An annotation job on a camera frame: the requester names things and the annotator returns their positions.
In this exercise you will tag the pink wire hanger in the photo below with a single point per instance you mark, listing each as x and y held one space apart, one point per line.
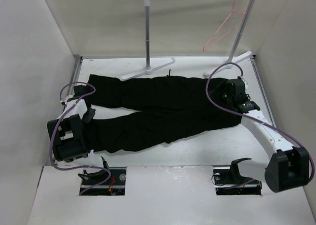
231 22

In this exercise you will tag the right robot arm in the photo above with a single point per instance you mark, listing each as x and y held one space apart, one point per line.
288 166

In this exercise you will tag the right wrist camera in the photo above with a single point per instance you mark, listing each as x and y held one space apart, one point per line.
244 81

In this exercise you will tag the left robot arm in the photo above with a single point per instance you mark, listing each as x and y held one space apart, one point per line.
68 150

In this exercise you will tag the black trousers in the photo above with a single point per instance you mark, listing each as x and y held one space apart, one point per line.
164 109

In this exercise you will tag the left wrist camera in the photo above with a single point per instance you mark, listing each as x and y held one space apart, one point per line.
66 100

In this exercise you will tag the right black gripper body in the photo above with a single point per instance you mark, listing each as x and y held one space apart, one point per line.
228 99

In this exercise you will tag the white clothes rack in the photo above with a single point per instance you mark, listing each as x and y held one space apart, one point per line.
149 68

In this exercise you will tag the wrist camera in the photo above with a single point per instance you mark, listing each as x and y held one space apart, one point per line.
244 81
66 100

